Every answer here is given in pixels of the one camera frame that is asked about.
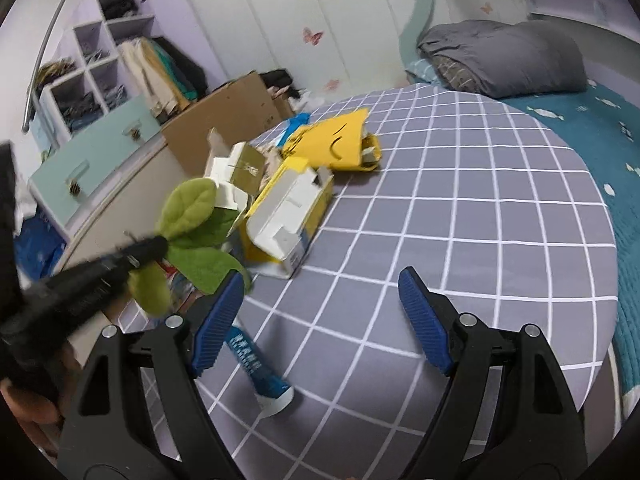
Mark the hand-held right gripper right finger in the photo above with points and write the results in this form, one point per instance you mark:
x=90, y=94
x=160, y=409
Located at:
x=422, y=315

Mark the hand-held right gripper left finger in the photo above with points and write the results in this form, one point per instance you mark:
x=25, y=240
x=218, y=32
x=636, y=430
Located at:
x=220, y=310

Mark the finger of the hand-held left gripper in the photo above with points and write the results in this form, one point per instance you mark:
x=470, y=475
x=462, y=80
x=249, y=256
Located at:
x=115, y=265

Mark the green plush leaf toy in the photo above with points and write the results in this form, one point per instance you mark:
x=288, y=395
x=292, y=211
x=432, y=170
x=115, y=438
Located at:
x=187, y=205

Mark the person's left hand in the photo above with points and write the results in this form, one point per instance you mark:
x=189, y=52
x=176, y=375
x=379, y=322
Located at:
x=30, y=410

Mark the colourful printed packet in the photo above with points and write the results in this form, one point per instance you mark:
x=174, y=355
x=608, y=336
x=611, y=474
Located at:
x=180, y=287

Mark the blue white tube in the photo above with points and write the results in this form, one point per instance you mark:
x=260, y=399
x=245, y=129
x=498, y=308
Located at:
x=255, y=365

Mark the white cabinet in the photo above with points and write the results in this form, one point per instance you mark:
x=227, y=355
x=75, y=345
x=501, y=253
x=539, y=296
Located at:
x=125, y=195

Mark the blue white plastic bag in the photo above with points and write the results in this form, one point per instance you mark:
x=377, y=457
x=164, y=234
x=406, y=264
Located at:
x=37, y=250

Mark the pinecone drawer knob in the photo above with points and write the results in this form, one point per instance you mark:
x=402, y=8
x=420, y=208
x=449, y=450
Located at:
x=75, y=187
x=134, y=132

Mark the mint green drawer unit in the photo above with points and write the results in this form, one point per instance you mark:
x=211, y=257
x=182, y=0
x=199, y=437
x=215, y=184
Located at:
x=95, y=155

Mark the yellow white cardboard box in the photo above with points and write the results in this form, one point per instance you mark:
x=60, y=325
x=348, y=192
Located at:
x=285, y=210

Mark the white gold cardboard box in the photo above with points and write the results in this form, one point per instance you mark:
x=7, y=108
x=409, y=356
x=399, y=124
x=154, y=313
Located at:
x=225, y=180

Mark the brown cardboard box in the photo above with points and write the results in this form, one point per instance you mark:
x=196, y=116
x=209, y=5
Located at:
x=225, y=110

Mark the cream hanging garment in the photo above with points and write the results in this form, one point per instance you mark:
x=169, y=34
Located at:
x=142, y=75

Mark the yellow paper bag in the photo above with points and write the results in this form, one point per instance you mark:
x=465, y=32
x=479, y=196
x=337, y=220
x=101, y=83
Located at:
x=335, y=140

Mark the teal hanging garment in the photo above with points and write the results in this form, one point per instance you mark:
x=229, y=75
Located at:
x=175, y=72

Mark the blue plastic packet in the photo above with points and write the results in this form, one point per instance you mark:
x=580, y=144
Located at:
x=300, y=120

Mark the black hanging garment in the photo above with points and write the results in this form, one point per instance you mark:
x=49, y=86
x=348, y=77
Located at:
x=192, y=70

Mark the lavender cubby shelf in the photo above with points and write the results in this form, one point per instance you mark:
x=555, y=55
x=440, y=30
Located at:
x=95, y=45

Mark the black clothes pile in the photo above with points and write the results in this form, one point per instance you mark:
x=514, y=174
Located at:
x=277, y=79

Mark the grey checked pillow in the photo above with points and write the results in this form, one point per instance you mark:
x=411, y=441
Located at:
x=452, y=75

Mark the folded grey duvet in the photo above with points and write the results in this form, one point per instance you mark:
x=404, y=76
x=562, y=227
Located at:
x=510, y=55

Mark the white wardrobe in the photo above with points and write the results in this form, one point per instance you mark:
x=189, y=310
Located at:
x=300, y=10

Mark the curved metal rail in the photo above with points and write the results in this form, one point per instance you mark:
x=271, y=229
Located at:
x=47, y=45

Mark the pink butterfly wall sticker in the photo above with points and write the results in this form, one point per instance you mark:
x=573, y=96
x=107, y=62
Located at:
x=312, y=36
x=332, y=84

